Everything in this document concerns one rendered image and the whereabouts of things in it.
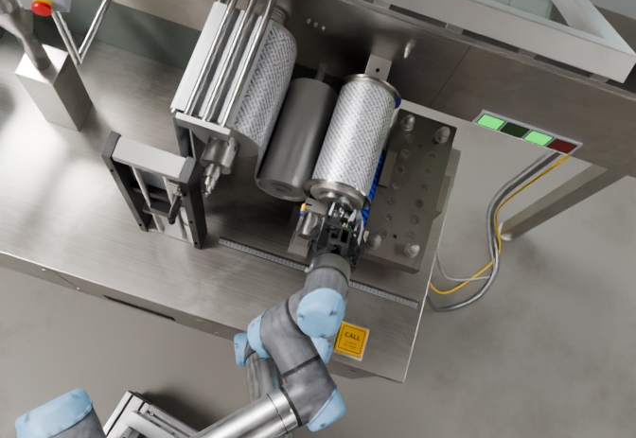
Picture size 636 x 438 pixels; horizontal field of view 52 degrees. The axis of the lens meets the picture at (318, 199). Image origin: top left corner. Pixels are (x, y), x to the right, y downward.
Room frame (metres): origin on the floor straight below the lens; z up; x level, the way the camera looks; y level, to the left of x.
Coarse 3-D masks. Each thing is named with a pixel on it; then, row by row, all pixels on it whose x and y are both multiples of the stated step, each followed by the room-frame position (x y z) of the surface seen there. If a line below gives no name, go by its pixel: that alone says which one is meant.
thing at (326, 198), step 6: (324, 192) 0.44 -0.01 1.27; (330, 192) 0.45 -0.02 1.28; (318, 198) 0.43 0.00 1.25; (324, 198) 0.43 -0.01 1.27; (330, 198) 0.43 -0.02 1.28; (336, 198) 0.44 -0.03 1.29; (342, 198) 0.44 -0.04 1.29; (348, 198) 0.45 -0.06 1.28; (324, 204) 0.43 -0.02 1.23; (330, 204) 0.44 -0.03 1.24; (336, 204) 0.44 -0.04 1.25; (342, 204) 0.44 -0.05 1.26; (348, 204) 0.44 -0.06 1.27; (348, 210) 0.44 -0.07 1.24
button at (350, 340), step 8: (344, 328) 0.26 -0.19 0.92; (352, 328) 0.26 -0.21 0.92; (360, 328) 0.27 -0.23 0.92; (344, 336) 0.24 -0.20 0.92; (352, 336) 0.25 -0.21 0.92; (360, 336) 0.25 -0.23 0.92; (336, 344) 0.21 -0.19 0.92; (344, 344) 0.22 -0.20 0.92; (352, 344) 0.23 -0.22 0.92; (360, 344) 0.23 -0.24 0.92; (344, 352) 0.20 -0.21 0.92; (352, 352) 0.21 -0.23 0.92; (360, 352) 0.22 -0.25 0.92
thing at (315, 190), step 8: (360, 80) 0.70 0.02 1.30; (384, 88) 0.71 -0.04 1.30; (392, 96) 0.71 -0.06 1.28; (320, 184) 0.45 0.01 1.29; (328, 184) 0.45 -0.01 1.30; (312, 192) 0.44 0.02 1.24; (336, 192) 0.45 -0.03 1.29; (344, 192) 0.45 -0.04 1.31; (352, 192) 0.46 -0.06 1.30; (352, 200) 0.45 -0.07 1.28; (360, 200) 0.45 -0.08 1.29; (352, 208) 0.45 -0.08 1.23; (360, 208) 0.45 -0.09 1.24
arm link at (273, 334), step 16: (288, 304) 0.18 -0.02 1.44; (256, 320) 0.14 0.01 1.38; (272, 320) 0.14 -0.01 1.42; (288, 320) 0.15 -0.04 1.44; (256, 336) 0.11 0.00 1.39; (272, 336) 0.12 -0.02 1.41; (288, 336) 0.13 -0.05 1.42; (304, 336) 0.14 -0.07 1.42; (256, 352) 0.09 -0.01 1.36; (272, 352) 0.09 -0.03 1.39; (288, 352) 0.10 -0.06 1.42; (304, 352) 0.11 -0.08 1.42; (288, 368) 0.08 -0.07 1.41
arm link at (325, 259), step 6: (318, 258) 0.27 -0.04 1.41; (324, 258) 0.28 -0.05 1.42; (330, 258) 0.28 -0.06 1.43; (336, 258) 0.29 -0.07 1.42; (342, 258) 0.29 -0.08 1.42; (312, 264) 0.26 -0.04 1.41; (318, 264) 0.26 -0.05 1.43; (324, 264) 0.26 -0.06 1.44; (330, 264) 0.27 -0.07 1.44; (336, 264) 0.27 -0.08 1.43; (342, 264) 0.28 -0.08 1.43; (348, 264) 0.29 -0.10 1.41; (306, 270) 0.25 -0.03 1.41; (342, 270) 0.27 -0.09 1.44; (348, 270) 0.28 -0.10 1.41; (348, 276) 0.27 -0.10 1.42; (348, 282) 0.26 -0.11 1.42
